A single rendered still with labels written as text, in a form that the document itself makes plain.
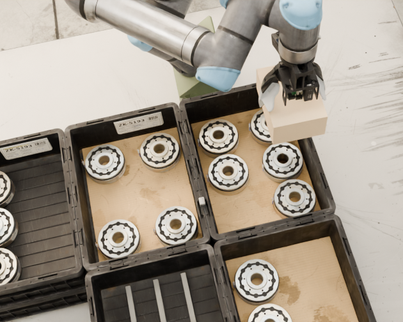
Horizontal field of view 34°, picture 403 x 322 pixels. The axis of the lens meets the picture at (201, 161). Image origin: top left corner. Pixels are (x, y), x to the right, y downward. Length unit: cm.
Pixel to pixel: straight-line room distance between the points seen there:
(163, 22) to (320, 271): 70
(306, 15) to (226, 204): 64
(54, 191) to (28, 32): 155
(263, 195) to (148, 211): 29
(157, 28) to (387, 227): 86
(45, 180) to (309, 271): 72
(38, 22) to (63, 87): 117
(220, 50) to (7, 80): 106
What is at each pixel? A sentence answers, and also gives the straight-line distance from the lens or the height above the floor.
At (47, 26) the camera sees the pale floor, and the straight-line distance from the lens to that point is 322.
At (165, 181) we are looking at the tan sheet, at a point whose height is 83.
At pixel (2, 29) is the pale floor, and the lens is 328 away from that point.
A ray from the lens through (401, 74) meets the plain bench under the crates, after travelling 208.
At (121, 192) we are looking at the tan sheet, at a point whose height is 83.
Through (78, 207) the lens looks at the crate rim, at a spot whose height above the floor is 93.
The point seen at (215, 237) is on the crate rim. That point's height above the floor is 93.
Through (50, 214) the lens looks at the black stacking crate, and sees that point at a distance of 175.
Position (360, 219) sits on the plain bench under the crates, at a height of 70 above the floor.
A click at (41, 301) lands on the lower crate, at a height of 80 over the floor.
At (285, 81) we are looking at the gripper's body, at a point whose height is 124.
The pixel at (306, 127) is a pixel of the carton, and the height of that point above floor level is 109.
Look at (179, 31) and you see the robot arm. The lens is 129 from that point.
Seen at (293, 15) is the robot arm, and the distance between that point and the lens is 120.
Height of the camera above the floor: 236
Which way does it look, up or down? 62 degrees down
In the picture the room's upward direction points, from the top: 9 degrees counter-clockwise
